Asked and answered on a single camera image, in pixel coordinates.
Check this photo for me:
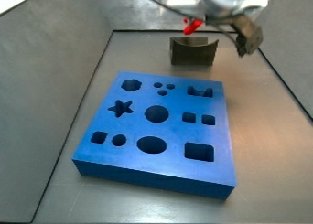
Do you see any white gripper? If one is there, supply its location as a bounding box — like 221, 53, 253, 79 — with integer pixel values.
157, 0, 230, 23

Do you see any red square-circle object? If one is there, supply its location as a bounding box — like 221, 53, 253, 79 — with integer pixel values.
183, 18, 203, 35

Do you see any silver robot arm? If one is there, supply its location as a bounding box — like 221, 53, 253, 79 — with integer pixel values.
158, 0, 270, 20

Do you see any black curved fixture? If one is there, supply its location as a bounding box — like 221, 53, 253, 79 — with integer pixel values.
170, 37, 219, 66

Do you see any blue foam shape block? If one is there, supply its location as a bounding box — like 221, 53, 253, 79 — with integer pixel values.
72, 71, 237, 199

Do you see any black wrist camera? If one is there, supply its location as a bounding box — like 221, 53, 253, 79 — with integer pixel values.
233, 15, 264, 57

